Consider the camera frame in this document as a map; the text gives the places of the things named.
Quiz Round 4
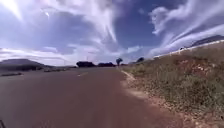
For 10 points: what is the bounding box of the lone dark tree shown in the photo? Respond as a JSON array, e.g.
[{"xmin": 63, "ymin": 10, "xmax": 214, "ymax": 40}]
[{"xmin": 115, "ymin": 57, "xmax": 124, "ymax": 67}]

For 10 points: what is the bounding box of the row of dark trees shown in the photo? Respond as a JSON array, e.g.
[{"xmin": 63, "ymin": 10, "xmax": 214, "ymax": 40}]
[{"xmin": 75, "ymin": 60, "xmax": 116, "ymax": 69}]

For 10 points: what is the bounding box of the round dark tree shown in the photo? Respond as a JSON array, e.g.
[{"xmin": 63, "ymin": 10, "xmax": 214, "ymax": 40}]
[{"xmin": 135, "ymin": 56, "xmax": 146, "ymax": 64}]

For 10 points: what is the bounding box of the reddish-brown asphalt road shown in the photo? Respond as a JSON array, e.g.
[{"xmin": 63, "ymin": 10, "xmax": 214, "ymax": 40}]
[{"xmin": 0, "ymin": 67, "xmax": 189, "ymax": 128}]

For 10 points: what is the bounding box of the dry grass verge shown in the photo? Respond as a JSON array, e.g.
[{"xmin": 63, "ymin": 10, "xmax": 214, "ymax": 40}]
[{"xmin": 120, "ymin": 42, "xmax": 224, "ymax": 128}]

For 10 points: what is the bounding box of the distant dark hill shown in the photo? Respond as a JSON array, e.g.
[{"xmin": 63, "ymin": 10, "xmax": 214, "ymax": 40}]
[
  {"xmin": 0, "ymin": 58, "xmax": 56, "ymax": 72},
  {"xmin": 190, "ymin": 34, "xmax": 224, "ymax": 48}
]

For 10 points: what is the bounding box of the flat grass verge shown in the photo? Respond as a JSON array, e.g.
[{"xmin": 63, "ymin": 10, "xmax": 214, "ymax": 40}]
[{"xmin": 0, "ymin": 66, "xmax": 78, "ymax": 78}]

